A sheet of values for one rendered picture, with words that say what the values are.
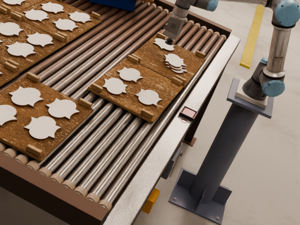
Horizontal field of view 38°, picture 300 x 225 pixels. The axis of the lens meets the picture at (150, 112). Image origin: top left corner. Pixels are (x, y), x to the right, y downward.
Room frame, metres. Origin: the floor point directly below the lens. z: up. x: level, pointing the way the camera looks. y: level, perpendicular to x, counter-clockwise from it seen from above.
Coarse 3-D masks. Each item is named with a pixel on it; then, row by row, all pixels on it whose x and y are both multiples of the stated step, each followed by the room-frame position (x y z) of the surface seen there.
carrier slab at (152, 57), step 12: (156, 36) 2.49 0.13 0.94; (144, 48) 2.28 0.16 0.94; (156, 48) 2.34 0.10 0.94; (180, 48) 2.45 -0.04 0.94; (144, 60) 2.14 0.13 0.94; (156, 60) 2.19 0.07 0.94; (192, 60) 2.35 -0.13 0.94; (204, 60) 2.41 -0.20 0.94; (156, 72) 2.07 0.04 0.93; (168, 72) 2.11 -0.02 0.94; (192, 72) 2.21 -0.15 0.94
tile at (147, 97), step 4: (140, 92) 1.80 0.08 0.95; (144, 92) 1.81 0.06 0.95; (148, 92) 1.83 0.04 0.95; (152, 92) 1.84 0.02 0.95; (156, 92) 1.85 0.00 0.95; (136, 96) 1.77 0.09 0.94; (140, 96) 1.77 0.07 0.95; (144, 96) 1.78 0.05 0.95; (148, 96) 1.79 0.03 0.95; (152, 96) 1.81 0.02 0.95; (156, 96) 1.82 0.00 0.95; (140, 100) 1.74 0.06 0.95; (144, 100) 1.75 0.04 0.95; (148, 100) 1.76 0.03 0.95; (152, 100) 1.77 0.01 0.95; (156, 100) 1.78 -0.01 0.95; (160, 100) 1.81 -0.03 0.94; (144, 104) 1.72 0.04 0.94; (148, 104) 1.73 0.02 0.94; (152, 104) 1.75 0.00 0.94; (156, 104) 1.75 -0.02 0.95
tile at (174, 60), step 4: (164, 56) 2.23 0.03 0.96; (168, 56) 2.23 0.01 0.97; (172, 56) 2.25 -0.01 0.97; (176, 56) 2.27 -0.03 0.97; (168, 60) 2.19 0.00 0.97; (172, 60) 2.20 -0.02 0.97; (176, 60) 2.22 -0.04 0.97; (180, 60) 2.24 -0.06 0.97; (172, 64) 2.16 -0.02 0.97; (176, 64) 2.18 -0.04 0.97; (180, 64) 2.19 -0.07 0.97
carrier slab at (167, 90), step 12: (108, 72) 1.89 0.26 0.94; (144, 72) 2.02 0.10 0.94; (132, 84) 1.86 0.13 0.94; (144, 84) 1.90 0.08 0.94; (156, 84) 1.94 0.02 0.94; (168, 84) 1.99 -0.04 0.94; (108, 96) 1.69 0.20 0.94; (120, 96) 1.72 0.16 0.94; (132, 96) 1.76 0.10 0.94; (168, 96) 1.87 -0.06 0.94; (132, 108) 1.66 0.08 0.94; (144, 108) 1.70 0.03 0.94; (156, 108) 1.73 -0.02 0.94
